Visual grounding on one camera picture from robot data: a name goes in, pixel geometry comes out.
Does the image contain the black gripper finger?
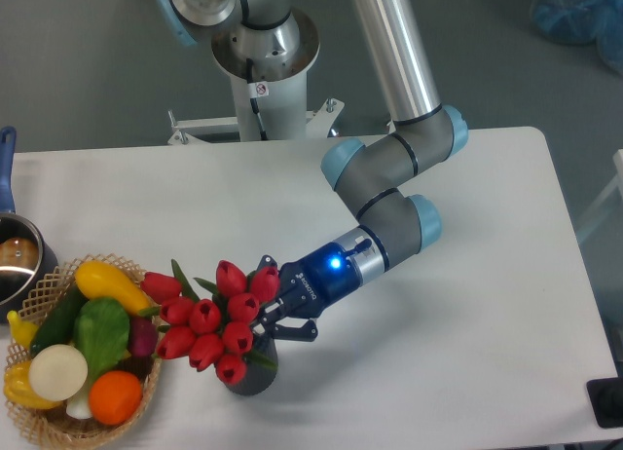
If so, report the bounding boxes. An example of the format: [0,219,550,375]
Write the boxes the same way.
[251,294,318,342]
[255,255,278,275]

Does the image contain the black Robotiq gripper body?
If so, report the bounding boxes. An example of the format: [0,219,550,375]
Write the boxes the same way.
[278,243,360,319]

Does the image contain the red tulip bouquet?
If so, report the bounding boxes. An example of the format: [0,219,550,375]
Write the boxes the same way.
[140,260,280,385]

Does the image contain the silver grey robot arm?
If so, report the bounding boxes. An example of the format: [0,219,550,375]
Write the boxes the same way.
[157,0,468,341]

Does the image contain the dark grey ribbed vase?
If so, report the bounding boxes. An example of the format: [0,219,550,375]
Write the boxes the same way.
[225,336,278,396]

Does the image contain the purple red onion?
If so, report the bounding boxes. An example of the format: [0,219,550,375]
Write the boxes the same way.
[128,317,159,357]

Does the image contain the green lettuce leaf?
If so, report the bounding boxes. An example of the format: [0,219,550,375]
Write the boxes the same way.
[73,297,129,386]

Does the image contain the orange fruit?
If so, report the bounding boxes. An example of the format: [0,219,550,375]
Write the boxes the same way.
[89,370,142,426]

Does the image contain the yellow squash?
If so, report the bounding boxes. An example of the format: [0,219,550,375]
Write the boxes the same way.
[74,260,151,316]

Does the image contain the woven wicker basket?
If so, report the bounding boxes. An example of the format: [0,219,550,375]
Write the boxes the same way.
[3,253,165,450]

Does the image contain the green cucumber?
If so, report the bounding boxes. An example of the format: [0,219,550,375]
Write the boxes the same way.
[29,284,88,356]

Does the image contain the white round radish slice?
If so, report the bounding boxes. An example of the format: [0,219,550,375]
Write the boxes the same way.
[28,344,88,401]

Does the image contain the yellow bell pepper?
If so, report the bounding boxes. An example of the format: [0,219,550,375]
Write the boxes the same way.
[3,360,62,410]

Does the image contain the black device at table edge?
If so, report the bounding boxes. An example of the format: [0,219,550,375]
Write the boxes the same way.
[586,377,622,429]

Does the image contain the blue plastic bag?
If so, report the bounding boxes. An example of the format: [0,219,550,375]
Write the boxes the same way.
[530,0,622,74]

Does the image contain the white metal base frame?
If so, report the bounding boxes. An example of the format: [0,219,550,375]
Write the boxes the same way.
[167,97,346,145]

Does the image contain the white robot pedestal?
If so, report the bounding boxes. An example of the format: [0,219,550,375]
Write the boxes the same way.
[211,8,319,117]

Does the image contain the blue handled saucepan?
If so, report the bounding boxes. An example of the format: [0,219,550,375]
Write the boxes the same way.
[1,126,57,325]

